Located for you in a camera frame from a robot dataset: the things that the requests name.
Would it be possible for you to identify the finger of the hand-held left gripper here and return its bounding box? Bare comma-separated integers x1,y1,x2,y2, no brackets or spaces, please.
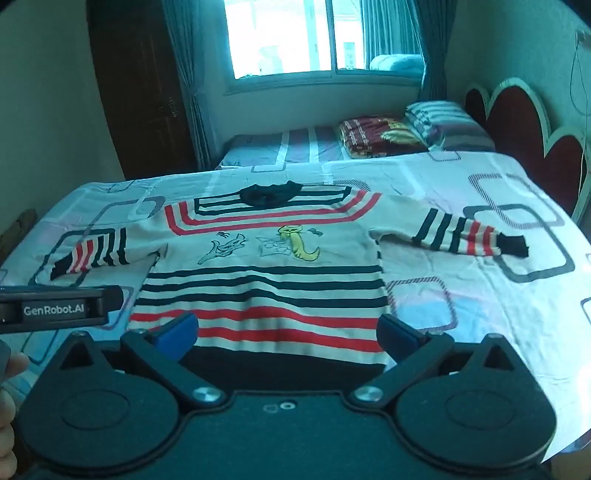
95,285,124,311

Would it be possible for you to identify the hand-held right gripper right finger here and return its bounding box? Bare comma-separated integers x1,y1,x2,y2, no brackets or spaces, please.
348,314,518,409

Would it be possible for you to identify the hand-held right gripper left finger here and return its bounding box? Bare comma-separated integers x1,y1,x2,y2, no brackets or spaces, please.
54,311,227,409

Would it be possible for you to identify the striped knit sweater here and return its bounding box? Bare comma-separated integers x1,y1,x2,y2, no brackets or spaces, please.
50,181,529,395

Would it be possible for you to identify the person's left hand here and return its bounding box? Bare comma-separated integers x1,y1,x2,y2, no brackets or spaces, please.
0,353,30,476

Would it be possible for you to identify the bed with square-patterned sheet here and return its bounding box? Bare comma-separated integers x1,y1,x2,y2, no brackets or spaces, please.
0,150,591,462

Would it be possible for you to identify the wooden side table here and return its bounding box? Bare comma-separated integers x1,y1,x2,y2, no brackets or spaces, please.
0,209,38,264

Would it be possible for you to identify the bed with striped sheet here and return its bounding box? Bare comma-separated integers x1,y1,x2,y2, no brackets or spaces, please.
215,124,497,169

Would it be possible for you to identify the red folded blanket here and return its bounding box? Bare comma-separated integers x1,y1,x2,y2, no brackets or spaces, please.
338,115,428,159

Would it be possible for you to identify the brown wooden door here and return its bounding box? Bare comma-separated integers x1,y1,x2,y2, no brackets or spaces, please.
85,0,199,181

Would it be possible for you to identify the striped pillow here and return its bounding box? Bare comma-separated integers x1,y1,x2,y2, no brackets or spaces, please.
405,100,495,151

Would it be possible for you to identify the blue curtain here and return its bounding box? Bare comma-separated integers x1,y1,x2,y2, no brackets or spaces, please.
161,0,220,171
360,0,458,102

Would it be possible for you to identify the red scalloped headboard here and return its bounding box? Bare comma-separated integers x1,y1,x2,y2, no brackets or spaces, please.
464,78,591,222

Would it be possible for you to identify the light blue quilt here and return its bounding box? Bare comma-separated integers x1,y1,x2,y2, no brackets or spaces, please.
369,54,424,77

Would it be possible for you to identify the window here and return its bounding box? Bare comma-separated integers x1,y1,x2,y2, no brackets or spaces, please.
224,0,426,86

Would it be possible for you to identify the thin wall cable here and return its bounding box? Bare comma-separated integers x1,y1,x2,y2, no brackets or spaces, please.
569,30,587,112

